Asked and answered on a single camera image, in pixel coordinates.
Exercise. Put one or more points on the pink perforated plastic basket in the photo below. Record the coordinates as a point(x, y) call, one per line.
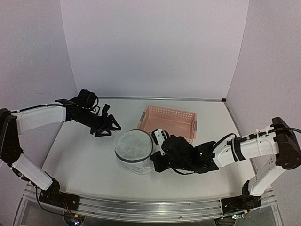
point(175, 122)

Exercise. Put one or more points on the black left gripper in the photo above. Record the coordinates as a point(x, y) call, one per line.
point(103, 125)

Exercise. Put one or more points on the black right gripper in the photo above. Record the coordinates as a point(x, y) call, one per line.
point(160, 167)

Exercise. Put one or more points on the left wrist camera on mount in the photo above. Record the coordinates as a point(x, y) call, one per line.
point(90, 101)

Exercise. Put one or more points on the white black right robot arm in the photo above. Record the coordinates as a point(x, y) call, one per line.
point(274, 150)

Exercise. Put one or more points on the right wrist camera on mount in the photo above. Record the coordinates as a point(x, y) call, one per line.
point(166, 142)

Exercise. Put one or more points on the aluminium rail at table back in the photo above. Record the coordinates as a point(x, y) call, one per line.
point(165, 99)

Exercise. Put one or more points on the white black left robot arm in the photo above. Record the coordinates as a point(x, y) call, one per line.
point(14, 124)

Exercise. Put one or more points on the aluminium front rail frame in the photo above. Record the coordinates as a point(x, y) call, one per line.
point(166, 211)

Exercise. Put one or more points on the white mesh laundry bag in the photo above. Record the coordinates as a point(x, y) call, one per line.
point(133, 150)

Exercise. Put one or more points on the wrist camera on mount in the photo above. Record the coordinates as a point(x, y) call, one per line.
point(166, 142)
point(90, 101)

